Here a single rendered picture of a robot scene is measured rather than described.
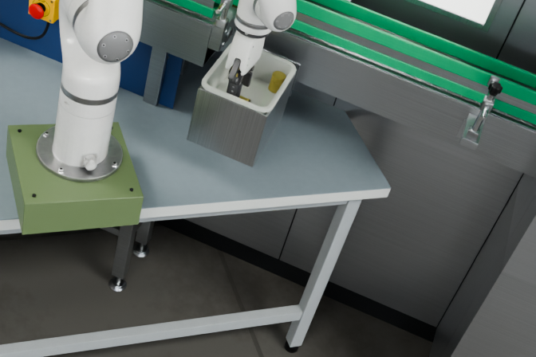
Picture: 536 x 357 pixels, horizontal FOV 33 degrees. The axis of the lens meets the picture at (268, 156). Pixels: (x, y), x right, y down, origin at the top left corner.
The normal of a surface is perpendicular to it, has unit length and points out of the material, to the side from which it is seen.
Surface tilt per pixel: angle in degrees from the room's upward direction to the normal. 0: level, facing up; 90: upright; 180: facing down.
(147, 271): 0
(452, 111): 90
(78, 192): 1
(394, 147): 90
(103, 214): 90
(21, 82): 0
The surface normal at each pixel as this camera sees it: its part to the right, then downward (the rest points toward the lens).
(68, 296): 0.23, -0.74
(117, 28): 0.47, 0.26
